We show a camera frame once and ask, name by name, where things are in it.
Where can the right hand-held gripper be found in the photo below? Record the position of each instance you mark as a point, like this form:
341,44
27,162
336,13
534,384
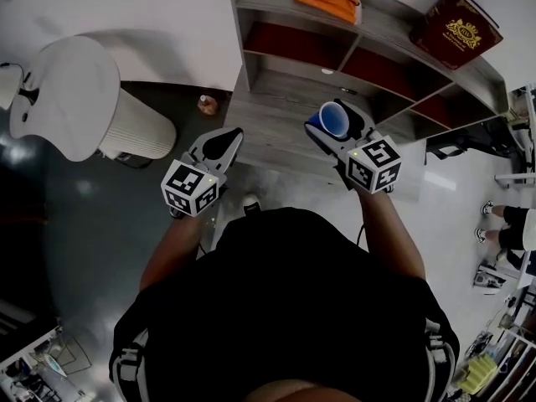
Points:
372,166

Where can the grey wooden shelf unit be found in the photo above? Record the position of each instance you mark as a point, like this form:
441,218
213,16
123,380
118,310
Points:
389,27

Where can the small black pen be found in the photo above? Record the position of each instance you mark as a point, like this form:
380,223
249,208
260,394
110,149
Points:
348,91

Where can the person's left forearm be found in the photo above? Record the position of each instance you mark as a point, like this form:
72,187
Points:
171,249

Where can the blue cup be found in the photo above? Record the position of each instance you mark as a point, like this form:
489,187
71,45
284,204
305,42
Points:
333,120

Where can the maroon gold-printed box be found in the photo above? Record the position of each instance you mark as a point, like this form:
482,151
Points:
456,27

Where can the yellow sponge pack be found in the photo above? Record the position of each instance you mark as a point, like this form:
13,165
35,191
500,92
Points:
479,375

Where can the orange drink bottle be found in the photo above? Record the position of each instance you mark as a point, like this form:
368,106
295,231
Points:
207,105

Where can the white round appliance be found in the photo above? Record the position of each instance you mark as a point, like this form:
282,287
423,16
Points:
75,94

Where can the person's right forearm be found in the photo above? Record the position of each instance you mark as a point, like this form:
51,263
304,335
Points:
389,237

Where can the person's black shirt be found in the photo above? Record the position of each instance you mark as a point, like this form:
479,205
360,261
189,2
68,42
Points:
285,308

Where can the black office chair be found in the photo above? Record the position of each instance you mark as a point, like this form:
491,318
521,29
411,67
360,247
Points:
465,142

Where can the grey wooden shelf desk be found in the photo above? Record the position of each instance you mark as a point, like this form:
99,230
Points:
272,120

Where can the person's white shoe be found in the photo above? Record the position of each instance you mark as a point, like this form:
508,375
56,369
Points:
251,203

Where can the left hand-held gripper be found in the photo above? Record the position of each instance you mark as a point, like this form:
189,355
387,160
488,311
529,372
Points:
188,189

